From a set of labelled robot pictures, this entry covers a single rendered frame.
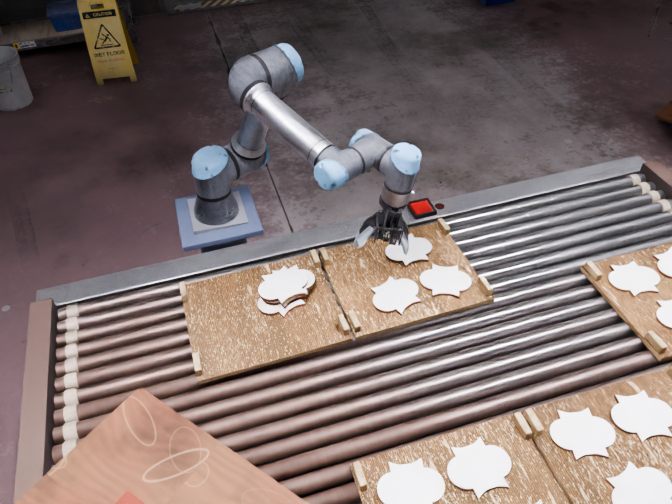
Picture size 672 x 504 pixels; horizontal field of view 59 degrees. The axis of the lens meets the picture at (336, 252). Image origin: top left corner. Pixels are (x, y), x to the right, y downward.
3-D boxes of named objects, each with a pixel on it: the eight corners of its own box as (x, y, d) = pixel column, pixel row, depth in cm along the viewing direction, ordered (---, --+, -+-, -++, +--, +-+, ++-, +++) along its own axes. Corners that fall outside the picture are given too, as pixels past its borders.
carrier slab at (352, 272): (317, 255, 184) (317, 251, 183) (440, 225, 192) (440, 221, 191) (355, 340, 159) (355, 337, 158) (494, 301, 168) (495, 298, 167)
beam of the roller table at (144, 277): (43, 303, 182) (36, 289, 177) (633, 168, 222) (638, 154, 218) (42, 324, 176) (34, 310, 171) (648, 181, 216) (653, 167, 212)
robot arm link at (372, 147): (339, 137, 150) (371, 158, 145) (369, 121, 156) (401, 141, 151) (336, 162, 156) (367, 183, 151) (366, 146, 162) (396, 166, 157)
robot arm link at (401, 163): (403, 136, 151) (430, 152, 147) (394, 172, 158) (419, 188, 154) (383, 145, 146) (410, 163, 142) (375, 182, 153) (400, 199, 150)
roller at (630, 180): (62, 315, 175) (57, 304, 172) (635, 181, 213) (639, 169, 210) (62, 327, 172) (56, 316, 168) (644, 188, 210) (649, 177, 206)
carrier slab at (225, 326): (180, 289, 175) (179, 285, 174) (315, 256, 184) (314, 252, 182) (198, 385, 151) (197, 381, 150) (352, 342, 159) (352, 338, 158)
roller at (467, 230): (62, 328, 172) (56, 316, 168) (644, 189, 210) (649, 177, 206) (62, 340, 168) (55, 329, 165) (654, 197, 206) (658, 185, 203)
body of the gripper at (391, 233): (371, 244, 161) (380, 209, 153) (371, 223, 167) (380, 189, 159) (399, 248, 161) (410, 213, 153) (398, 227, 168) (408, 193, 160)
